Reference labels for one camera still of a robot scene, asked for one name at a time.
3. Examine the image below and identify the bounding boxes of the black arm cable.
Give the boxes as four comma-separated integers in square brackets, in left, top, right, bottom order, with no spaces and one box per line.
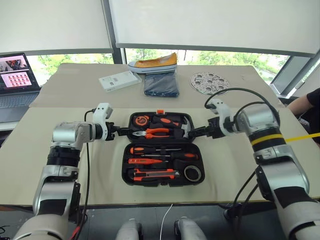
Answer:
[74,107,98,240]
[204,86,281,121]

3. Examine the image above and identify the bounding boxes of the black tool case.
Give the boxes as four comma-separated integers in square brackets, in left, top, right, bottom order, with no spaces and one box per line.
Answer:
[121,109,206,188]

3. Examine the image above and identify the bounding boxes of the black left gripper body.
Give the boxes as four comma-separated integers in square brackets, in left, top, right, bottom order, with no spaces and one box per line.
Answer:
[104,121,121,142]

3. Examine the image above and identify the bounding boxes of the orange handled pliers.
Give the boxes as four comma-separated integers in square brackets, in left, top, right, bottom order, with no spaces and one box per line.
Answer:
[132,127,176,139]

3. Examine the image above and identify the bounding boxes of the orange voltage tester pen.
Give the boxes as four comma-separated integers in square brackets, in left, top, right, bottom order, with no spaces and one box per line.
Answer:
[127,157,171,165]

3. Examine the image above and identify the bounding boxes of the grey window frame post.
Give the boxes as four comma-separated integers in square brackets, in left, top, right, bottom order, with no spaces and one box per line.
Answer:
[100,0,127,65]

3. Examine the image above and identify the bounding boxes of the grey open window sash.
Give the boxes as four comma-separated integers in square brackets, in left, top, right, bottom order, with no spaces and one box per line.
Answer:
[269,55,320,99]

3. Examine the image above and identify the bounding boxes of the white roller blind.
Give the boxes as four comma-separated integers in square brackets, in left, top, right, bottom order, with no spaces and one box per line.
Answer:
[0,0,114,56]
[108,0,320,58]

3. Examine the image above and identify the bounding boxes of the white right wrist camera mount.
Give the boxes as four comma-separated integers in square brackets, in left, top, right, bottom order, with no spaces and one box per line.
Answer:
[206,98,236,137]

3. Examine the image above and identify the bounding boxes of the grey rounded robot part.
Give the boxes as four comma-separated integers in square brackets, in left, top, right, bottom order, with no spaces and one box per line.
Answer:
[173,216,209,240]
[115,218,144,240]

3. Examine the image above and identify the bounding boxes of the open laptop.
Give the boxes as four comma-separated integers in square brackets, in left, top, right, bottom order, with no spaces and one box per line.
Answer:
[0,52,42,110]

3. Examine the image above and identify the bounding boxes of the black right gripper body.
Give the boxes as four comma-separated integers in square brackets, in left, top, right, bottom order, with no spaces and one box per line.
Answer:
[207,116,226,140]

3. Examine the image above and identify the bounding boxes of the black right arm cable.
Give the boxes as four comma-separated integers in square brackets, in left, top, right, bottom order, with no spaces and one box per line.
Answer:
[204,86,281,121]

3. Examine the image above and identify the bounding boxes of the thin white cable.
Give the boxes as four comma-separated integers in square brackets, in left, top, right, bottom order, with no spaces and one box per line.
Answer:
[159,203,174,240]

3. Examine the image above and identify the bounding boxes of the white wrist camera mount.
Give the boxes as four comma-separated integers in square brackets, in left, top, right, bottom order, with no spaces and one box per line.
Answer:
[206,98,236,137]
[91,102,114,131]

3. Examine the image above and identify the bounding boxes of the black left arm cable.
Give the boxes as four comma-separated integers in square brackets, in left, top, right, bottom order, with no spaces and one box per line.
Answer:
[74,107,98,240]

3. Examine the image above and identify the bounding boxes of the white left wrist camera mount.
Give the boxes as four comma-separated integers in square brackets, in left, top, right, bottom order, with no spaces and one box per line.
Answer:
[91,102,114,131]

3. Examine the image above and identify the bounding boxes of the round perforated metal plate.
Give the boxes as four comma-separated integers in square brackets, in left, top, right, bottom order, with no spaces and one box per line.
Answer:
[189,71,231,96]

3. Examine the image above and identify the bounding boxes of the orange black tape measure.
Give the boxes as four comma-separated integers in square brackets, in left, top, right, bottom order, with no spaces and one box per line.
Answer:
[133,115,151,126]

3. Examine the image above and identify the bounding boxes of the white flat box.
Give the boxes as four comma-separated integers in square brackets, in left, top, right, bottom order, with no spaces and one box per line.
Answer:
[98,70,141,93]

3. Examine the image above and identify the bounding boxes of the folded dark blue jeans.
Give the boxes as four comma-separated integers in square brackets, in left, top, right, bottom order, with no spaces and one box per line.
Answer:
[143,70,181,98]

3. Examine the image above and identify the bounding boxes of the slim orange black screwdriver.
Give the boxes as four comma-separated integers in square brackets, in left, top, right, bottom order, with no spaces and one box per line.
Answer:
[129,146,183,155]

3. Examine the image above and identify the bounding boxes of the yellow canvas shoe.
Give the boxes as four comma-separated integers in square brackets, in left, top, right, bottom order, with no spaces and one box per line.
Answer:
[127,52,179,74]

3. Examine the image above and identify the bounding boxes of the long black orange screwdriver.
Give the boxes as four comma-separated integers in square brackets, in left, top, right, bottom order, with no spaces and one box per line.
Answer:
[141,152,199,161]

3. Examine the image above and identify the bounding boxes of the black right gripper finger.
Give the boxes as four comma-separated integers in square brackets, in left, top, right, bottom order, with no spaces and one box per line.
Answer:
[188,131,211,139]
[189,125,211,134]

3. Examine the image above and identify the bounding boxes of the orange utility knife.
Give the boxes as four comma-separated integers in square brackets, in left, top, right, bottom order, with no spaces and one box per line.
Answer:
[131,168,182,182]

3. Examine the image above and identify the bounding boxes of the person in black shirt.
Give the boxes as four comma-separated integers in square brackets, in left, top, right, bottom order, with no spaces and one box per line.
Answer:
[286,87,320,145]

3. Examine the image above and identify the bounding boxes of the black tape roll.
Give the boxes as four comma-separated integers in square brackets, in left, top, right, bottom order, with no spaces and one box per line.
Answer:
[184,165,203,181]

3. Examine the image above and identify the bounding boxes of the stubby orange black screwdriver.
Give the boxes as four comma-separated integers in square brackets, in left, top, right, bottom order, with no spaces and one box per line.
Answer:
[151,115,183,128]

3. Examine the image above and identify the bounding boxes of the yellow strap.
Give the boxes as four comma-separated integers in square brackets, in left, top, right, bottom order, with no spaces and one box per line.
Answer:
[284,132,320,142]

